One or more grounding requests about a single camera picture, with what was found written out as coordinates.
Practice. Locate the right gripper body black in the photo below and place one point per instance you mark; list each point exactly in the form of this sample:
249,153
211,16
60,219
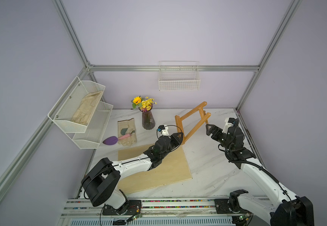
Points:
228,146

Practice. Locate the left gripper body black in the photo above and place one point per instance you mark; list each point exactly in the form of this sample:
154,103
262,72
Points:
174,142

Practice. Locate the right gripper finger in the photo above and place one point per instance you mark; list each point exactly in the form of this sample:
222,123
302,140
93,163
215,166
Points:
210,128
213,134

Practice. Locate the wooden easel frame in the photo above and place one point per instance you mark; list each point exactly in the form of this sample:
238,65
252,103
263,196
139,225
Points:
201,118

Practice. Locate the light plywood board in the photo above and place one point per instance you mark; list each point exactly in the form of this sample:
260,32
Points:
173,169

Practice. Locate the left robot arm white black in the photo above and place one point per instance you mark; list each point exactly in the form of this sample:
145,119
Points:
100,184

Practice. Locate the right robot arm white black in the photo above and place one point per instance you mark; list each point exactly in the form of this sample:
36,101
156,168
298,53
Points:
285,207

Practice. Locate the dark glass vase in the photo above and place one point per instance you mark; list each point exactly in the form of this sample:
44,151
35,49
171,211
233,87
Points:
148,121

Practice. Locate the yellow flower bouquet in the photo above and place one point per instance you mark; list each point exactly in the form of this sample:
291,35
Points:
143,104

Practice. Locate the purple pink garden trowel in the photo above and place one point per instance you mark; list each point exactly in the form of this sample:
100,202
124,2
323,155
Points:
113,140

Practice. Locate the beige glove in shelf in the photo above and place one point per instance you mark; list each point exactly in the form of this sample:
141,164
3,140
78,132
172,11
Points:
86,108

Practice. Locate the white two-tier mesh shelf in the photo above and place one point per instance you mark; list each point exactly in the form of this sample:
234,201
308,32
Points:
85,137

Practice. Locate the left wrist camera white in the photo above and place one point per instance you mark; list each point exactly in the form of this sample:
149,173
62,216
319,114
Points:
163,130

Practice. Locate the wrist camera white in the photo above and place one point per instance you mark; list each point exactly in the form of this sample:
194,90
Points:
163,130
229,122

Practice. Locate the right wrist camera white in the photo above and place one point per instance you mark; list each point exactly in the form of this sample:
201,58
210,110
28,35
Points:
229,122

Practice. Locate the white wire wall basket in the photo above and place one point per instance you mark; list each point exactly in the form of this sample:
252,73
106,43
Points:
179,76

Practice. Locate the grey slotted cable duct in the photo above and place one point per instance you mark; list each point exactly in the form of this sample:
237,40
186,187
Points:
156,221

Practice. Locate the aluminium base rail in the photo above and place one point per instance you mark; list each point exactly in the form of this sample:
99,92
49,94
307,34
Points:
155,207

